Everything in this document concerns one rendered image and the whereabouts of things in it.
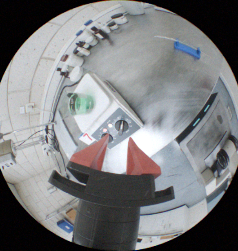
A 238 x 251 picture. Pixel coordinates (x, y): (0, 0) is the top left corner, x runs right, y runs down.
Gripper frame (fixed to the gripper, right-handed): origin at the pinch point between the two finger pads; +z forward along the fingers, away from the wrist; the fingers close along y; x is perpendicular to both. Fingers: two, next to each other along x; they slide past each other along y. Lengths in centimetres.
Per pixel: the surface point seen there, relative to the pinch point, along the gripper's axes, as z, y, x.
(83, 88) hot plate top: 10.4, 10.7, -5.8
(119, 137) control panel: 7.1, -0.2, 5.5
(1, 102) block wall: -7, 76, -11
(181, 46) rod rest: 14.6, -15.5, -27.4
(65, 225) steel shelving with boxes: -110, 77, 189
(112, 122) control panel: 7.1, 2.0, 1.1
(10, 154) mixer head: -15, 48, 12
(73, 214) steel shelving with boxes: -67, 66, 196
